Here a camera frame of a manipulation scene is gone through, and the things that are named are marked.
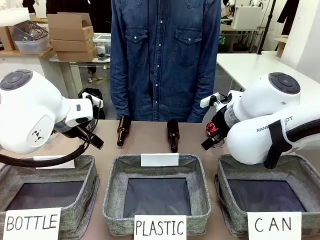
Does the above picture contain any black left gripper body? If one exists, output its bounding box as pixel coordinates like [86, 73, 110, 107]
[53, 117, 97, 140]

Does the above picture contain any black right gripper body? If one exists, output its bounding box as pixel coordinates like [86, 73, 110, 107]
[210, 106, 230, 137]

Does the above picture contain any brown glass bottle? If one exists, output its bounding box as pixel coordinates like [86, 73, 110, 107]
[166, 119, 181, 153]
[116, 115, 132, 148]

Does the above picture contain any person's left forearm denim sleeve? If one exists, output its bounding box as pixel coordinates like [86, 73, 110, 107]
[187, 62, 219, 123]

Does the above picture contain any person's right forearm denim sleeve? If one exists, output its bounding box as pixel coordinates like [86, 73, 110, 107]
[110, 62, 133, 121]

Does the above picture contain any crushed red can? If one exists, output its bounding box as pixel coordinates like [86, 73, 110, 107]
[205, 122, 226, 148]

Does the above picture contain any grey basket labelled plastic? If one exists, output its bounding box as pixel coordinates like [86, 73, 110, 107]
[102, 153, 212, 237]

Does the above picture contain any grey basket labelled bottle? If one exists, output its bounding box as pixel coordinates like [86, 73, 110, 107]
[0, 154, 100, 240]

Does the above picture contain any grey basket labelled can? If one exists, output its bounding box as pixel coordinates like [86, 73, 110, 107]
[214, 153, 320, 237]

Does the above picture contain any white paper label CAN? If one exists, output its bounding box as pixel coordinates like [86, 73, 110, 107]
[246, 211, 303, 240]

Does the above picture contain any blank white card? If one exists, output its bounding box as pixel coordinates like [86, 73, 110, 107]
[32, 154, 76, 170]
[140, 153, 180, 168]

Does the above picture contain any black backpack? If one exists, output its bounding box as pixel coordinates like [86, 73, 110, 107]
[77, 87, 106, 120]

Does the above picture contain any white side table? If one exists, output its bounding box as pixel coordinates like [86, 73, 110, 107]
[216, 51, 320, 92]

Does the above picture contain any closed flat cardboard box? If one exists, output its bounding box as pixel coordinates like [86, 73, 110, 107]
[55, 47, 98, 63]
[49, 37, 96, 53]

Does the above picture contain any person's blue denim shirt torso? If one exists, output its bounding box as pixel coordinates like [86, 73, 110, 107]
[109, 0, 222, 123]

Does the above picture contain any white plastic bin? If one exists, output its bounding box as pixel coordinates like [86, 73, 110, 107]
[92, 32, 112, 55]

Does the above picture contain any white paper label PLASTIC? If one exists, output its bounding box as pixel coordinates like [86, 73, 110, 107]
[133, 214, 188, 240]

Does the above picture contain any leaning cardboard piece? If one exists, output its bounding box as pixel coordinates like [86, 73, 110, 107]
[273, 34, 289, 59]

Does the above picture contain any white paper label BOTTLE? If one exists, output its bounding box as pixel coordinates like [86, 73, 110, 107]
[4, 207, 62, 240]

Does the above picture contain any clear plastic storage container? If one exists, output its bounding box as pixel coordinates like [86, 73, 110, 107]
[12, 20, 50, 55]

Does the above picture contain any open cardboard box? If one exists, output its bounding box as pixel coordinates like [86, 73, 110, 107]
[46, 12, 95, 42]

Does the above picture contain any white equipment box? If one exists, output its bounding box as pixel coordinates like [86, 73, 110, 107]
[231, 6, 262, 31]

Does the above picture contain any black tripod pole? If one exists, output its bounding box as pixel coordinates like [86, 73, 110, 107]
[257, 0, 276, 55]

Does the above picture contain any small brown cardboard box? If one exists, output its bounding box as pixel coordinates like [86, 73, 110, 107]
[0, 26, 16, 52]

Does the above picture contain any black hanging jacket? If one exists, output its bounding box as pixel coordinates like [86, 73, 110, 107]
[276, 0, 300, 36]

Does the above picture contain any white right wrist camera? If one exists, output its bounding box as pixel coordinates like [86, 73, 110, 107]
[199, 92, 227, 109]

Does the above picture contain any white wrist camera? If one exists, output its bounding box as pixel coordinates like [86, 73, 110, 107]
[199, 92, 227, 109]
[81, 91, 104, 107]

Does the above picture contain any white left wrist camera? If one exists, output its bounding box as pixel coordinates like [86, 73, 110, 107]
[81, 91, 104, 107]

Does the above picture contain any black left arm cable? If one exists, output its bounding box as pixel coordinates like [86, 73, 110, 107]
[0, 119, 99, 169]

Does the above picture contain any black right arm cable sleeve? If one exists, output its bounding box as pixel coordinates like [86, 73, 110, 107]
[263, 119, 320, 170]

